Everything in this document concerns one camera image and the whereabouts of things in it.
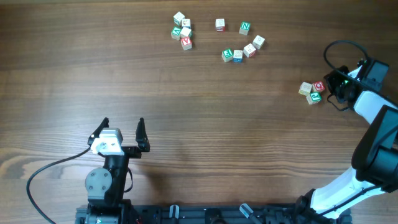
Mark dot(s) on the green A letter block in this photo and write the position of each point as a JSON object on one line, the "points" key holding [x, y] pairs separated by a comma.
{"points": [[175, 33]]}

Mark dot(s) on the green N letter block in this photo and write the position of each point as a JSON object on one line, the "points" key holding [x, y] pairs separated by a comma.
{"points": [[244, 28]]}

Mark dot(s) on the yellow edged picture block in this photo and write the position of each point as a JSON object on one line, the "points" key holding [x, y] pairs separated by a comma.
{"points": [[258, 42]]}

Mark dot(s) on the block with blue side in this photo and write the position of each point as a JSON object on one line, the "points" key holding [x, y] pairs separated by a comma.
{"points": [[186, 23]]}

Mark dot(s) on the red V letter block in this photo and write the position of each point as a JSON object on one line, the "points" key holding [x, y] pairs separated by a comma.
{"points": [[186, 43]]}

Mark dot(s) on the red letter wooden block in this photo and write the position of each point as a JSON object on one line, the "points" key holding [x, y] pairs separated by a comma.
{"points": [[318, 86]]}

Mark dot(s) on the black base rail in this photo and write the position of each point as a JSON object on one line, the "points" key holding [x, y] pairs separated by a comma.
{"points": [[188, 214]]}

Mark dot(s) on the green J letter block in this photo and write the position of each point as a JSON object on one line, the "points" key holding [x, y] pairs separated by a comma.
{"points": [[313, 98]]}

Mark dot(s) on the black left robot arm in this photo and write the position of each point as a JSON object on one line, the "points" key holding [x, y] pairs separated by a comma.
{"points": [[106, 185]]}

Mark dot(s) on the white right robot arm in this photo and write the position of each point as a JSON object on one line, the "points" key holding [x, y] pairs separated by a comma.
{"points": [[373, 169]]}

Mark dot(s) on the plain top far-left block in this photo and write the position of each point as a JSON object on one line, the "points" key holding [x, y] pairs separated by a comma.
{"points": [[178, 17]]}

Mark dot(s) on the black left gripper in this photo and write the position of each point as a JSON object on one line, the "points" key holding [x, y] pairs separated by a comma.
{"points": [[129, 151]]}

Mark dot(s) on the snail picture blue block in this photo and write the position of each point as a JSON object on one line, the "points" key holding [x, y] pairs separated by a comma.
{"points": [[238, 56]]}

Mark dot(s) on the green E letter block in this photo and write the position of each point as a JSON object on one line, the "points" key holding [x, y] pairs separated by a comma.
{"points": [[227, 55]]}

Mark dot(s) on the block with red side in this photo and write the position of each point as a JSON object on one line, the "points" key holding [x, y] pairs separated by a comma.
{"points": [[220, 25]]}

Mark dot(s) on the green Z side block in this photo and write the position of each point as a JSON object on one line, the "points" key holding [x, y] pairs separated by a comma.
{"points": [[185, 32]]}

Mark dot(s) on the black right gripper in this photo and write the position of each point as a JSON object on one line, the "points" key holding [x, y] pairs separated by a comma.
{"points": [[337, 75]]}

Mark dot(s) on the yellow side picture block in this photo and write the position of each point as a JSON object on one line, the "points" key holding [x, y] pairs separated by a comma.
{"points": [[305, 89]]}

